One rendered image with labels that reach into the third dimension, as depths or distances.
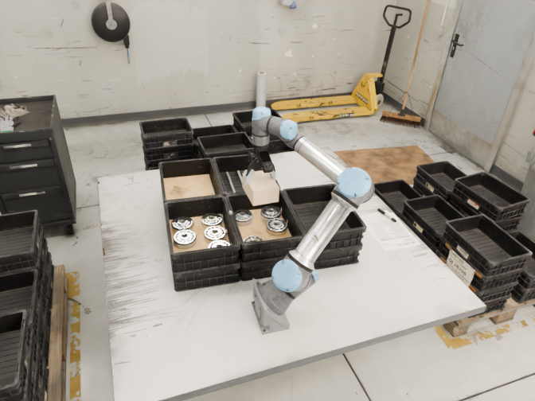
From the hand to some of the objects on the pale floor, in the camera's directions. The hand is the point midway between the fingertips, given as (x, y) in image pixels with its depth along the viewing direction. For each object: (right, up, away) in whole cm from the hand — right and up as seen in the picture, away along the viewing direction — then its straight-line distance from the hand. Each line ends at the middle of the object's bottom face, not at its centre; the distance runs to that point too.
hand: (260, 184), depth 199 cm
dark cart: (-170, -22, +149) cm, 227 cm away
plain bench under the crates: (-3, -82, +75) cm, 111 cm away
